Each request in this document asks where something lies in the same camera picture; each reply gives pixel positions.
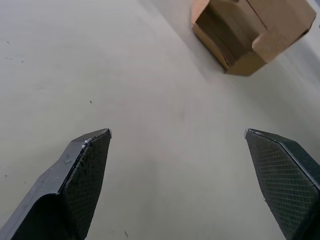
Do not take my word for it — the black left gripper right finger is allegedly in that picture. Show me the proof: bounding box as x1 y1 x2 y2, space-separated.
243 128 320 240

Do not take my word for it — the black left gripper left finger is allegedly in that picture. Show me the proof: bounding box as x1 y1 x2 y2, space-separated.
0 128 113 240

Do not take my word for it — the small brown cardboard box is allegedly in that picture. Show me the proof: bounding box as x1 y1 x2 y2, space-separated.
191 0 318 77

